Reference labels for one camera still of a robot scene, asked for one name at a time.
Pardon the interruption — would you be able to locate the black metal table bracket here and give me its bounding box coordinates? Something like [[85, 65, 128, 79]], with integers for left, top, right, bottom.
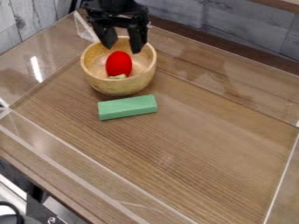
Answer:
[[25, 194, 68, 224]]

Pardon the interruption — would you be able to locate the clear acrylic corner bracket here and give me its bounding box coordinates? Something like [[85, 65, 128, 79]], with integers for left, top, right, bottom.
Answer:
[[73, 11, 98, 43]]

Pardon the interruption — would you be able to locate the red strawberry toy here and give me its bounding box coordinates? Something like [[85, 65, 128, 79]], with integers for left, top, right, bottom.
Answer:
[[105, 51, 133, 77]]

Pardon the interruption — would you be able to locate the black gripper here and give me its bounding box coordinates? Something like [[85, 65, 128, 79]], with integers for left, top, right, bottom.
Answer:
[[81, 0, 149, 54]]

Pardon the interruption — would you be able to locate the black cable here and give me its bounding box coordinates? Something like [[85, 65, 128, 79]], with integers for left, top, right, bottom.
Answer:
[[0, 200, 26, 224]]

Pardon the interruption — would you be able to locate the green rectangular block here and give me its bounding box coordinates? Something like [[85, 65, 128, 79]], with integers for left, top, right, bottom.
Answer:
[[97, 94, 157, 121]]

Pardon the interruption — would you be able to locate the wooden bowl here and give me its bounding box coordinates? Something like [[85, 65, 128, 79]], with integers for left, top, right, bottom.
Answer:
[[80, 36, 157, 96]]

